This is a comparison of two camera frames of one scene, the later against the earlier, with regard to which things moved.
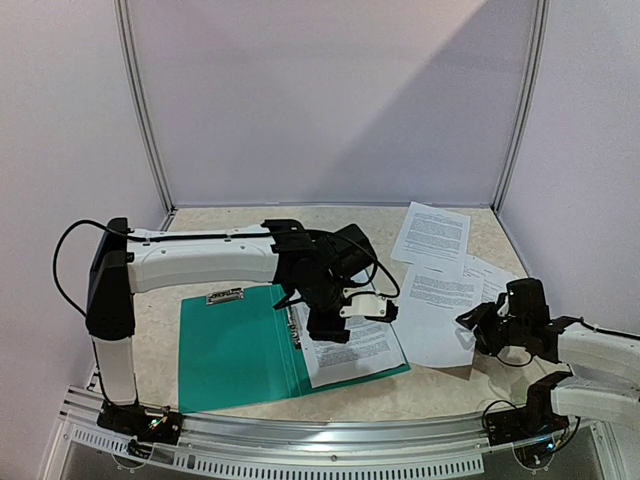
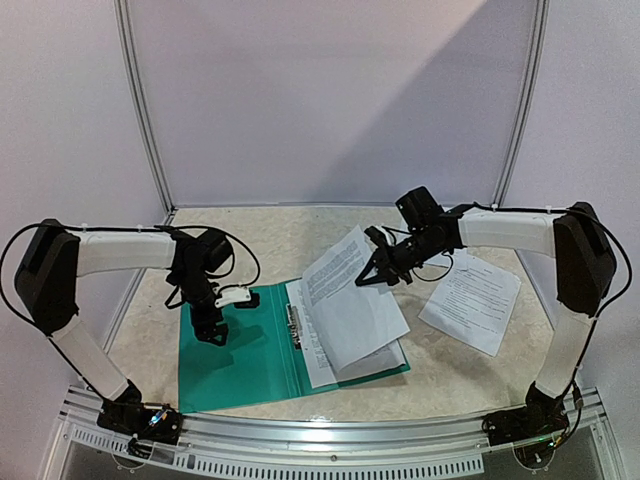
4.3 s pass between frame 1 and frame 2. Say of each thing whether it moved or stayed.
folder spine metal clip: stayed
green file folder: stayed
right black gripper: moved
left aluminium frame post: stayed
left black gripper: moved
